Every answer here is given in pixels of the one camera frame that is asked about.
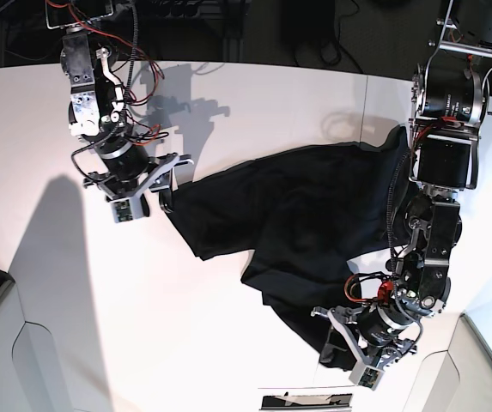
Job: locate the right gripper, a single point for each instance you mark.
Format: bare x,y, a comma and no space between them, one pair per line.
130,171

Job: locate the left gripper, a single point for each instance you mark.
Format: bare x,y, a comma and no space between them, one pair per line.
371,334

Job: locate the black t-shirt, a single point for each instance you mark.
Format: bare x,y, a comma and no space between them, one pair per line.
304,213

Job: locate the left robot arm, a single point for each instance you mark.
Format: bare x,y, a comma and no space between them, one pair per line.
450,96

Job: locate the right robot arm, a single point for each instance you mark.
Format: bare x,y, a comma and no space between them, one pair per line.
100,107

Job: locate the printed paper sheet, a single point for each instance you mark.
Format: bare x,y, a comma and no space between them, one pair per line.
309,398

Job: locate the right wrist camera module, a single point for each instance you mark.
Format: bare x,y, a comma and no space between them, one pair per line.
126,209

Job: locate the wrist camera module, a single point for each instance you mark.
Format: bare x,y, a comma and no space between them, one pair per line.
126,209
366,376

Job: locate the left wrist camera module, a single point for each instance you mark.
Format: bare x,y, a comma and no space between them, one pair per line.
366,376

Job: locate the right white mount panel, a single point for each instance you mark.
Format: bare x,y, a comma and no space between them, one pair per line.
458,378

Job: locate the white mount panel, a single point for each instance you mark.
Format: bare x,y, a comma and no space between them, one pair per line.
458,378
31,377

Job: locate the left white mount panel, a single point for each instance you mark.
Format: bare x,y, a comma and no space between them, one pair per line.
31,377

